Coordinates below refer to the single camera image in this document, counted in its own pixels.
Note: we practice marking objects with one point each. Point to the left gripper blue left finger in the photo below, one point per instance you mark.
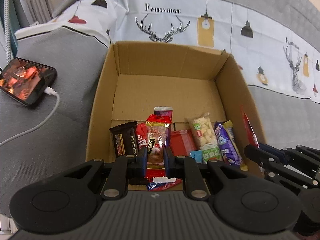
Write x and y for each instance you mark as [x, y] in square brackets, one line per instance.
[142, 160]

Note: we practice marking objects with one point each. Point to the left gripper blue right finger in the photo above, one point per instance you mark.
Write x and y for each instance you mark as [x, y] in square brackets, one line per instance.
[169, 162]

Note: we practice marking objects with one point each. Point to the small red square packet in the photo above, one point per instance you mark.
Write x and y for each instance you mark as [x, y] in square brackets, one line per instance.
[182, 142]

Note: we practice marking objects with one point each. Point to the large red spicy snack packet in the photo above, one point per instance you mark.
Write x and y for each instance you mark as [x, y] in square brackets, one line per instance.
[156, 179]

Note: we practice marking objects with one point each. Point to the light blue candy bar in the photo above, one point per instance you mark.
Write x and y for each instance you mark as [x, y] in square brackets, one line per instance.
[197, 155]

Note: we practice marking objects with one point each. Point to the black chocolate bar wrapper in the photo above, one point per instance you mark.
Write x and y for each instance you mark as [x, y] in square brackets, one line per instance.
[125, 140]

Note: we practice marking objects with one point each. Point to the small red orange candy bar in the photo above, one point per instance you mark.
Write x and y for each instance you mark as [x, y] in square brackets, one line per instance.
[158, 129]

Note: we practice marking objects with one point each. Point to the clear rice cracker packet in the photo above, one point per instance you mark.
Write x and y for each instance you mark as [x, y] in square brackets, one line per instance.
[205, 138]

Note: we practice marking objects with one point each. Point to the purple pink snack packet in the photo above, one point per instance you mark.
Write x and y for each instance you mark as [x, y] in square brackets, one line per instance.
[163, 111]

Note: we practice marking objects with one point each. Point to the thin red stick packet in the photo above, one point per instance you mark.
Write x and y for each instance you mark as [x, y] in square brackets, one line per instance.
[252, 138]

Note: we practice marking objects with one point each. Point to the purple chocolate wrapper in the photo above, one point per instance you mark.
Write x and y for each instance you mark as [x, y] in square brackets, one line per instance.
[227, 149]

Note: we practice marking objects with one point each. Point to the yellow snack bar wrapper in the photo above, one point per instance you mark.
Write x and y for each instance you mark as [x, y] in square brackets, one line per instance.
[228, 126]

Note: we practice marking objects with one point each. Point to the brown cardboard box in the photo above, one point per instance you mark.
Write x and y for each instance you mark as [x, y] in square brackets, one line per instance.
[138, 76]

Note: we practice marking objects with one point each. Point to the black smartphone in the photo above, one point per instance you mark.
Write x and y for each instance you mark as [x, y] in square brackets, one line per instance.
[25, 81]

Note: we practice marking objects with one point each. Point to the grey curtain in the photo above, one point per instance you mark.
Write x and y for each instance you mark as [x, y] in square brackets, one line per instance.
[29, 12]

